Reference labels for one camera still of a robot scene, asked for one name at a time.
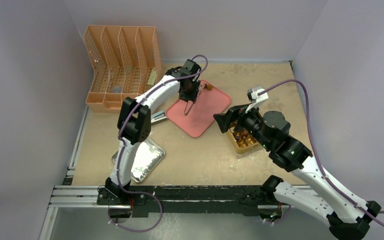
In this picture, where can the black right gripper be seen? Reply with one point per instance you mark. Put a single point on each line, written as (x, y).
(236, 116)

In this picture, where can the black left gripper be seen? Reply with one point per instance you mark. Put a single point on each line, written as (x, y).
(192, 96)

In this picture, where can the pink tongs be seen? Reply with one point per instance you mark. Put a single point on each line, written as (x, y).
(188, 107)

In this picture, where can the pink plastic tray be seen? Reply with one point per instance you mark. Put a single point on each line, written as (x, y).
(210, 101)

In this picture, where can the gold chocolate box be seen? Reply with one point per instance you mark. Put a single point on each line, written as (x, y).
(241, 141)

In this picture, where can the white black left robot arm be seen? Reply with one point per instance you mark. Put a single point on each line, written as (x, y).
(134, 122)

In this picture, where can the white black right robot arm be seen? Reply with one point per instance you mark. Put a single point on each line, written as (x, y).
(347, 216)

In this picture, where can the green eraser block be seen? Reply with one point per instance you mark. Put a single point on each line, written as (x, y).
(152, 77)

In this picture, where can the grey blue stapler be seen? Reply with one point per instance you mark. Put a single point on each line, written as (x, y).
(158, 117)

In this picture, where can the orange plastic file organizer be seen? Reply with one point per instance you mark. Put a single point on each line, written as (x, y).
(121, 57)

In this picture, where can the silver foil tray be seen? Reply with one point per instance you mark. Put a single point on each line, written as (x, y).
(149, 160)

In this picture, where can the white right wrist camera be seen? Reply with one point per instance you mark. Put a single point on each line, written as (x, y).
(257, 96)

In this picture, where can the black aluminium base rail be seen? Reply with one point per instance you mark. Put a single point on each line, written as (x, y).
(247, 200)

